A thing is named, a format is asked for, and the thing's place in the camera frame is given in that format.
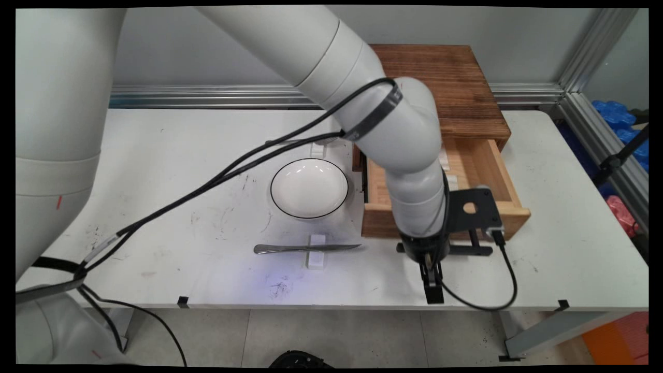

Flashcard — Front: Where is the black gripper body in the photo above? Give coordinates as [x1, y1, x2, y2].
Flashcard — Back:
[399, 233, 451, 264]

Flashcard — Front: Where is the wooden drawer with black handle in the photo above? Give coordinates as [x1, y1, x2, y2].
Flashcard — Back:
[361, 137, 531, 258]

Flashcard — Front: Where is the white plate with black rim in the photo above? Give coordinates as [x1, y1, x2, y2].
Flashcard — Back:
[270, 158, 350, 220]

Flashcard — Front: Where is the grey metal table leg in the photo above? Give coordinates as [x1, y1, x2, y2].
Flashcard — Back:
[106, 308, 133, 353]
[500, 311, 630, 362]

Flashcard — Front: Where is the silver table knife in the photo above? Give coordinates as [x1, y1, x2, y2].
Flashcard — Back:
[254, 243, 362, 255]

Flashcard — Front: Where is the black round object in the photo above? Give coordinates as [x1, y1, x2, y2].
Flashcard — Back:
[269, 351, 335, 368]

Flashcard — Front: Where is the brown wooden drawer cabinet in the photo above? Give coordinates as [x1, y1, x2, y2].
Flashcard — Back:
[352, 44, 512, 173]

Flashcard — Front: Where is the orange box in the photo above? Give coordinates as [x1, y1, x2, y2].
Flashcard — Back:
[583, 311, 649, 366]

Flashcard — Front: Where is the pink plastic bag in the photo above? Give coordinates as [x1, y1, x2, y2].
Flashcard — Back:
[606, 195, 640, 239]

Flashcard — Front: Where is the black tripod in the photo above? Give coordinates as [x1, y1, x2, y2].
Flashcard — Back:
[593, 109, 649, 187]

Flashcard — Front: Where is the blue bubble wrap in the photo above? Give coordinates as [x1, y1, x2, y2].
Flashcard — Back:
[590, 100, 649, 174]

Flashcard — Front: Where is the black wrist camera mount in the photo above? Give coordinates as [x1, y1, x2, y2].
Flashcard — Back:
[448, 188, 506, 244]

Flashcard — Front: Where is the black velcro arm strap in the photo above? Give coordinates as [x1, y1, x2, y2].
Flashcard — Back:
[342, 83, 403, 141]

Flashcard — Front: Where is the long aluminium side rail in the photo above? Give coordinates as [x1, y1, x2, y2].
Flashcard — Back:
[557, 93, 649, 234]

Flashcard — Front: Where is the black cable with white label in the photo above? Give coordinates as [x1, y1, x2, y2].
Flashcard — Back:
[78, 78, 399, 366]

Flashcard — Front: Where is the horizontal aluminium frame rail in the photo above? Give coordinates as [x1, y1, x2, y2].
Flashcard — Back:
[109, 83, 565, 109]

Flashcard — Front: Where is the upright aluminium frame post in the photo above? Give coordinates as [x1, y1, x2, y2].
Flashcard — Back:
[557, 8, 640, 94]

